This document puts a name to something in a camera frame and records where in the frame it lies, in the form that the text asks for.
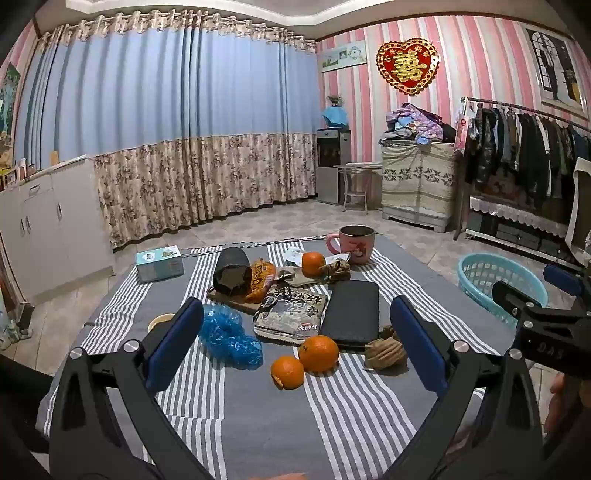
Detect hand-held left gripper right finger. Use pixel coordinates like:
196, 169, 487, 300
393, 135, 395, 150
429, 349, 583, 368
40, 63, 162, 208
383, 295, 546, 480

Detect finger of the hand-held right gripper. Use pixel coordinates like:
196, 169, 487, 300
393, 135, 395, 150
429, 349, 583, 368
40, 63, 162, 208
491, 280, 543, 325
543, 264, 591, 302

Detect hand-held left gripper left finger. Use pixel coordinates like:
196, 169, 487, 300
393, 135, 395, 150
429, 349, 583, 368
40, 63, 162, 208
48, 296, 218, 480

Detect teal plastic basket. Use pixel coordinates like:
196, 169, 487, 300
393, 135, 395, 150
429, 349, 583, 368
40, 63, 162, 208
458, 253, 549, 328

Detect black cylinder bottle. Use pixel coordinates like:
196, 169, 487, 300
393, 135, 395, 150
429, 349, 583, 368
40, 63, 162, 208
212, 247, 254, 296

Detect orange snack packet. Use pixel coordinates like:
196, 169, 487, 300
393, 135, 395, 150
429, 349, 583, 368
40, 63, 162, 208
244, 259, 278, 303

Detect beige cloth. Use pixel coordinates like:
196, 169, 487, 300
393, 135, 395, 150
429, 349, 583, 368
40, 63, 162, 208
277, 265, 324, 289

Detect person's right hand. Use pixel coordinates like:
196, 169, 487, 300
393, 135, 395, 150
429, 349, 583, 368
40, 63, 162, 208
545, 373, 571, 433

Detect small paper cup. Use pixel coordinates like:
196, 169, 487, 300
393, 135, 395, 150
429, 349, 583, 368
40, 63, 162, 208
148, 313, 176, 334

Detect brown twine ball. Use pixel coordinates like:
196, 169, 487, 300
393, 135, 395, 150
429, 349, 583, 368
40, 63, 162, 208
364, 325, 408, 370

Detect blue plastic bag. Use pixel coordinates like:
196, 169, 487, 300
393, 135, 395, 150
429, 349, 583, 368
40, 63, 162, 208
198, 304, 264, 369

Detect brown cardboard piece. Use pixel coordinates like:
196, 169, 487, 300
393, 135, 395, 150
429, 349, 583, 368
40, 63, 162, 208
206, 284, 259, 315

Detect black rectangular case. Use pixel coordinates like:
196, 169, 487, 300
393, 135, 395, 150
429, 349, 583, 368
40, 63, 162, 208
318, 280, 380, 348

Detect teal tissue box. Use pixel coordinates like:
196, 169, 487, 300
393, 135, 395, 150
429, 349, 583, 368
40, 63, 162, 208
135, 246, 185, 283

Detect white lace cloth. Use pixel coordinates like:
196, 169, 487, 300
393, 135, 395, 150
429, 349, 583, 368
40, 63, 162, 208
468, 195, 571, 238

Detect orange fruit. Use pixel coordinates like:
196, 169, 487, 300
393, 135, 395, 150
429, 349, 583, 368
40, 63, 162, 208
270, 356, 305, 390
298, 335, 340, 373
301, 251, 326, 278

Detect grey white striped tablecloth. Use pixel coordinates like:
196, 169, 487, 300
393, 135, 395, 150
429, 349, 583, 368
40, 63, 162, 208
37, 235, 536, 480

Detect pink metal mug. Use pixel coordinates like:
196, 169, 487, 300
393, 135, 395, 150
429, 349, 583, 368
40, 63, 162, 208
326, 224, 376, 265

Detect patterned snack bag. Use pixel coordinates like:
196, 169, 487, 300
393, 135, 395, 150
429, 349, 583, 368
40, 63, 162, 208
253, 284, 328, 344

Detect row of hanging clothes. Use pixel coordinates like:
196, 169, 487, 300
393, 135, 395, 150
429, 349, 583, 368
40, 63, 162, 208
464, 104, 591, 208

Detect beige fabric wardrobe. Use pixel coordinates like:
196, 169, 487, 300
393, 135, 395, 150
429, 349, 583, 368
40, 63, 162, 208
381, 141, 458, 233

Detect white cabinet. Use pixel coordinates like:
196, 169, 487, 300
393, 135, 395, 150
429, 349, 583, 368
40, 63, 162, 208
0, 154, 116, 301

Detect metal clothes rack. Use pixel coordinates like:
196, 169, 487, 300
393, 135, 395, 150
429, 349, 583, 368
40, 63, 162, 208
455, 96, 591, 268

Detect pink white hanging garment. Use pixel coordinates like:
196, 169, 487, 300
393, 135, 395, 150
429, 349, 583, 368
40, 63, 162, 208
455, 104, 476, 153

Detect small round stool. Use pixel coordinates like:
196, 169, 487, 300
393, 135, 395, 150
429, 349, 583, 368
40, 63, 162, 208
333, 162, 383, 213

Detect grey water dispenser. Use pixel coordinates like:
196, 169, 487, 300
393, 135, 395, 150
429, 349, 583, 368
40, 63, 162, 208
316, 128, 352, 206

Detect pile of clothes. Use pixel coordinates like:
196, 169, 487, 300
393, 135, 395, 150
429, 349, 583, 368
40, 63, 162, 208
379, 103, 458, 146

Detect picture frames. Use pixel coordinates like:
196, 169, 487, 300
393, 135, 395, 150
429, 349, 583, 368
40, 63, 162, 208
0, 159, 28, 188

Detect blue bottle cover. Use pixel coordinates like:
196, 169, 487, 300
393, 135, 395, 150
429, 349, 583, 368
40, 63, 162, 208
322, 106, 349, 131

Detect blue floral curtain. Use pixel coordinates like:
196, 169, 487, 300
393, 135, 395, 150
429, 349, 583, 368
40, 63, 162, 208
14, 11, 319, 250

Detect red heart wall decoration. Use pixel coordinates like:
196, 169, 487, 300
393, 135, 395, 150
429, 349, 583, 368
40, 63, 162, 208
376, 39, 441, 96

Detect green wall poster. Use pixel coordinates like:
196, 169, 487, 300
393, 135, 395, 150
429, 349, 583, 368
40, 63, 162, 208
0, 62, 21, 148

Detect long wall picture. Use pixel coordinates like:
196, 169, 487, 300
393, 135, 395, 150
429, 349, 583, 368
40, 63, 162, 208
320, 40, 369, 73

